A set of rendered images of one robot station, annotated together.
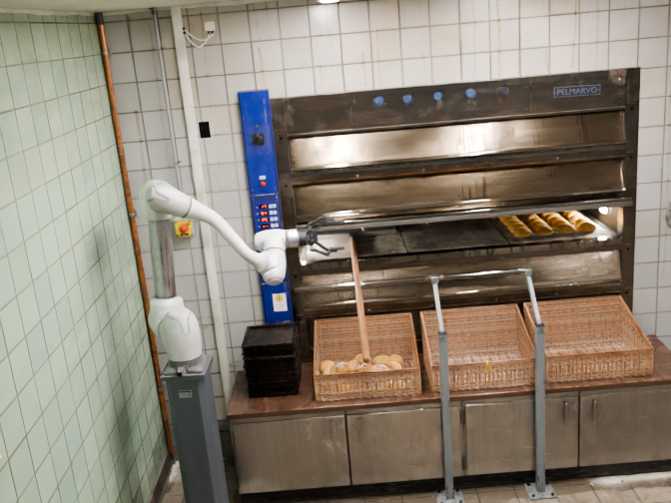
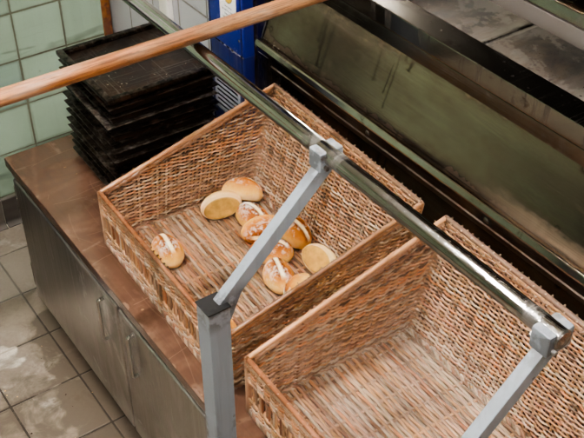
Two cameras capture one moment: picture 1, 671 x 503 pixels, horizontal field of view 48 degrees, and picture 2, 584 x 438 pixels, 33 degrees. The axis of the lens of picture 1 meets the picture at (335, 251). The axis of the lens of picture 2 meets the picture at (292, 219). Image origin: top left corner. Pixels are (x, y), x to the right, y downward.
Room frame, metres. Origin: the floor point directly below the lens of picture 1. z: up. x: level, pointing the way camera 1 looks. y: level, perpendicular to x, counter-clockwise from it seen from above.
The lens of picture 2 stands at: (2.87, -1.50, 2.05)
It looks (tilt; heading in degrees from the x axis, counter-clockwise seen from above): 39 degrees down; 55
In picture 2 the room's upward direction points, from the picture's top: straight up
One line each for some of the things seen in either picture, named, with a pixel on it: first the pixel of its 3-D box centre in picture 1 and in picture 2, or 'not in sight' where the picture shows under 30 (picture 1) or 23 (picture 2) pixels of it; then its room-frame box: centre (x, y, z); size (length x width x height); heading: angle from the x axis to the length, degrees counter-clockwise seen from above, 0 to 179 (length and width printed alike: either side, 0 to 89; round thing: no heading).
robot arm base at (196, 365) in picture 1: (185, 362); not in sight; (3.18, 0.73, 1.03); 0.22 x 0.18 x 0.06; 177
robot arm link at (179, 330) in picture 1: (181, 331); not in sight; (3.21, 0.73, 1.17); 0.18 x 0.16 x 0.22; 29
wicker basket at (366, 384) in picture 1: (365, 355); (252, 223); (3.76, -0.11, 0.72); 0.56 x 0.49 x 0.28; 88
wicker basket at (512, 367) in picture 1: (476, 345); (441, 401); (3.75, -0.72, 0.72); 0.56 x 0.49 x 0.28; 89
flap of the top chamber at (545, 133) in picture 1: (456, 140); not in sight; (4.02, -0.70, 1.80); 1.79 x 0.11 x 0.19; 89
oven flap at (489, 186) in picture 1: (457, 188); not in sight; (4.02, -0.70, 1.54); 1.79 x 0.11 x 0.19; 89
